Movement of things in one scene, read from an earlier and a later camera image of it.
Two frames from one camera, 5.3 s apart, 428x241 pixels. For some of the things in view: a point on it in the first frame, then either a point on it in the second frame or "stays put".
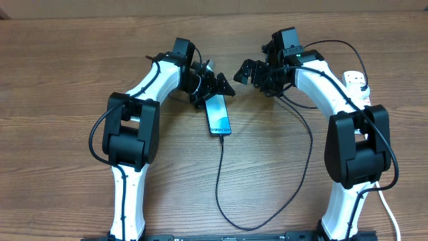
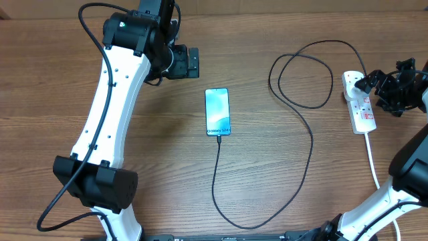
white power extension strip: [354, 80] stays put
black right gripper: [258, 69] -> [383, 82]
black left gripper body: [205, 88] -> [178, 67]
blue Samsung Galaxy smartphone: [217, 114] stays put
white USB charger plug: [354, 90] stays put
